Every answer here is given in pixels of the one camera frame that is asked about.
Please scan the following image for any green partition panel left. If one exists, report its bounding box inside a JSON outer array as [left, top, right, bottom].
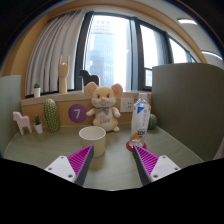
[[0, 75, 21, 157]]

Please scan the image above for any clear plastic water bottle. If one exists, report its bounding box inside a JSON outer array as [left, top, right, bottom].
[[129, 93, 151, 147]]

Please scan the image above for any wooden hand model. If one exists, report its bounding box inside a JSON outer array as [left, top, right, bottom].
[[58, 57, 70, 94]]

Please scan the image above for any black horse figure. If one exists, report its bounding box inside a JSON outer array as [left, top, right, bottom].
[[79, 70, 100, 86]]

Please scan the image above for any round green ceramic cactus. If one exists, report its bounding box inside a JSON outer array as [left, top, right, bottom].
[[148, 114, 158, 130]]

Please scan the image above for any small potted plant on table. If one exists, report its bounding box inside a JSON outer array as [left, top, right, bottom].
[[34, 115, 43, 134]]

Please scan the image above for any pale yellow cup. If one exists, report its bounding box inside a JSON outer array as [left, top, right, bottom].
[[79, 126, 106, 157]]

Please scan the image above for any tall green ceramic cactus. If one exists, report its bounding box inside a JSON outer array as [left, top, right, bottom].
[[43, 99, 59, 133]]

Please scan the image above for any white wall socket left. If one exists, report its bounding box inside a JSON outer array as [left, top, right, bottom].
[[120, 98, 134, 112]]

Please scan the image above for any green partition panel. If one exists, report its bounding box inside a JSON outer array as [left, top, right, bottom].
[[151, 63, 224, 161], [0, 75, 21, 157]]

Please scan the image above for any pink wooden horse figure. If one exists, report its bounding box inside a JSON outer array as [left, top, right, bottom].
[[13, 111, 32, 134]]

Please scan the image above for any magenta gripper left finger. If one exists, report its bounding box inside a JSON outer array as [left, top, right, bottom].
[[45, 145, 94, 186]]

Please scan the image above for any plush mouse toy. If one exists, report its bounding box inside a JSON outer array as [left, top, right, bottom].
[[84, 82, 123, 132]]

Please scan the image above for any purple number seven sticker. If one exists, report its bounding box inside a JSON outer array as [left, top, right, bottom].
[[68, 104, 87, 123]]

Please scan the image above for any green partition panel right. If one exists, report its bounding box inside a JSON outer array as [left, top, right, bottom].
[[151, 63, 224, 161]]

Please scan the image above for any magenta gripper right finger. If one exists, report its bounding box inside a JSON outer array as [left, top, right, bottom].
[[133, 146, 180, 186]]

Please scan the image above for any small potted plant on sill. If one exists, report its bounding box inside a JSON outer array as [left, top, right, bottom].
[[33, 82, 41, 98]]

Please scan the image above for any grey white curtain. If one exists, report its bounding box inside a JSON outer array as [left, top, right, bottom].
[[25, 10, 86, 96]]

